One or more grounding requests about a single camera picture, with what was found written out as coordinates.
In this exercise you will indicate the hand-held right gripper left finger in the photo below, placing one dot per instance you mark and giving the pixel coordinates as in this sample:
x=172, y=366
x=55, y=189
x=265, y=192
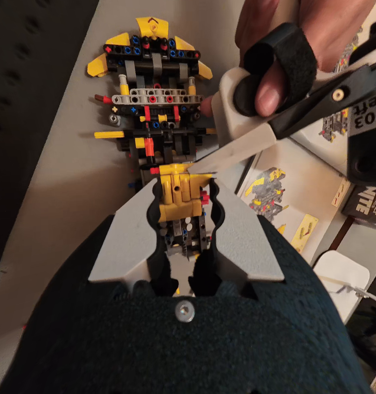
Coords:
x=123, y=246

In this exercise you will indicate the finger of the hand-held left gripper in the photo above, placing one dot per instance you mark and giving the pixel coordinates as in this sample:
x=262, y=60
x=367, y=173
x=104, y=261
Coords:
x=237, y=150

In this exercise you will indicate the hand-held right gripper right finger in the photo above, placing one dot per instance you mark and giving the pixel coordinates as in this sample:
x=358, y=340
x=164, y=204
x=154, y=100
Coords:
x=249, y=246

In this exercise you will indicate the yellow black lego car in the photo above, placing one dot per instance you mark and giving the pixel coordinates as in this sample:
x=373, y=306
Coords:
x=175, y=197

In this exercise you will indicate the lego instruction booklet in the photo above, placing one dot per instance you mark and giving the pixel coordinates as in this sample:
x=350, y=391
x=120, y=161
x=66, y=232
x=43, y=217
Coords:
x=298, y=190

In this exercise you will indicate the black lego set box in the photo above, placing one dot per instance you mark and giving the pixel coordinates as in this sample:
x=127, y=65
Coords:
x=366, y=206

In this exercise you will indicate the person's left hand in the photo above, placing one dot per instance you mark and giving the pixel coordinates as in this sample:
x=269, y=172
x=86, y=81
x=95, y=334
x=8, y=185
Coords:
x=329, y=24

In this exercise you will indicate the black perforated mat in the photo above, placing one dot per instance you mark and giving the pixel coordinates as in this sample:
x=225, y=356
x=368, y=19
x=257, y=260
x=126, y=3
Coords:
x=21, y=107

